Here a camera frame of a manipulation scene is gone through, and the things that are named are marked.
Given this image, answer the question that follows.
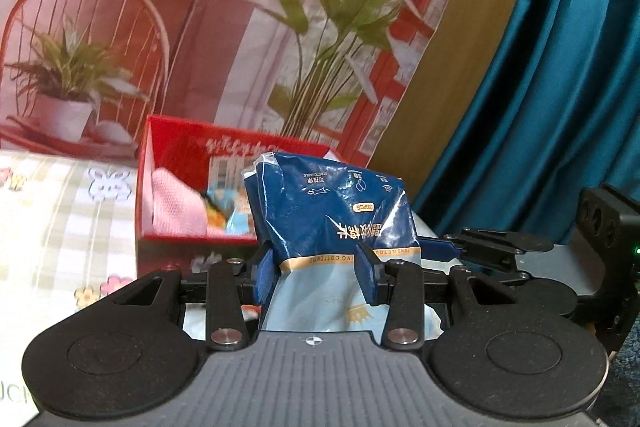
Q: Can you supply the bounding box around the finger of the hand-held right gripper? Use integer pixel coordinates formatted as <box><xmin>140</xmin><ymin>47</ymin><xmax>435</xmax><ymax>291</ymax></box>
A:
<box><xmin>417</xmin><ymin>226</ymin><xmax>556</xmax><ymax>260</ymax></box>
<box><xmin>450</xmin><ymin>253</ymin><xmax>532</xmax><ymax>284</ymax></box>

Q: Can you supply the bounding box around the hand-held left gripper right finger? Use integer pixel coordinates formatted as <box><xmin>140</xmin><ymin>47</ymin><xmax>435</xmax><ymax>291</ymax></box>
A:
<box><xmin>356</xmin><ymin>242</ymin><xmax>507</xmax><ymax>353</ymax></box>

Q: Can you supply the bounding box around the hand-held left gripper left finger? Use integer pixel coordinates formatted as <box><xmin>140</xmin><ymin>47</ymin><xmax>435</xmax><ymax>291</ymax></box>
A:
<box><xmin>112</xmin><ymin>244</ymin><xmax>275</xmax><ymax>354</ymax></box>

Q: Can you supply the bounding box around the orange and blue bread packet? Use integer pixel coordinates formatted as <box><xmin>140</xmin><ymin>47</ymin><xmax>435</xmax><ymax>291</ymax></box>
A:
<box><xmin>202</xmin><ymin>187</ymin><xmax>257</xmax><ymax>239</ymax></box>

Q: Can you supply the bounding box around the blue cotton pad bag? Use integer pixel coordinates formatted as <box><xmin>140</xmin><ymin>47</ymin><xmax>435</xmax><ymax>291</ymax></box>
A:
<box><xmin>242</xmin><ymin>152</ymin><xmax>444</xmax><ymax>341</ymax></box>

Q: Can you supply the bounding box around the pink knitted cloth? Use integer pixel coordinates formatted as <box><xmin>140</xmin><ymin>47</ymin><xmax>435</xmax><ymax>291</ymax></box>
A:
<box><xmin>150</xmin><ymin>167</ymin><xmax>212</xmax><ymax>239</ymax></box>

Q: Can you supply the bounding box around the red cardboard box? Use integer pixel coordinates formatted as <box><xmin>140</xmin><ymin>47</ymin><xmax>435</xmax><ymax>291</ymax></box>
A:
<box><xmin>135</xmin><ymin>114</ymin><xmax>366</xmax><ymax>279</ymax></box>

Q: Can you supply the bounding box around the teal curtain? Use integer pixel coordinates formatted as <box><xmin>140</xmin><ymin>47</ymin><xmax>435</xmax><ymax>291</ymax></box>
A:
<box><xmin>412</xmin><ymin>0</ymin><xmax>640</xmax><ymax>249</ymax></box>

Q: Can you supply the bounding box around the checked printed blanket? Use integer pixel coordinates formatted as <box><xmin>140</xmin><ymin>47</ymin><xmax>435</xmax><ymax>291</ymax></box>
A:
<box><xmin>0</xmin><ymin>149</ymin><xmax>261</xmax><ymax>410</ymax></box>

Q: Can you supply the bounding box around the wall poster with plants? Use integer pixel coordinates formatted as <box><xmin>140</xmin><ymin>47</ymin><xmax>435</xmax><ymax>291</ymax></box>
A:
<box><xmin>0</xmin><ymin>0</ymin><xmax>487</xmax><ymax>168</ymax></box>

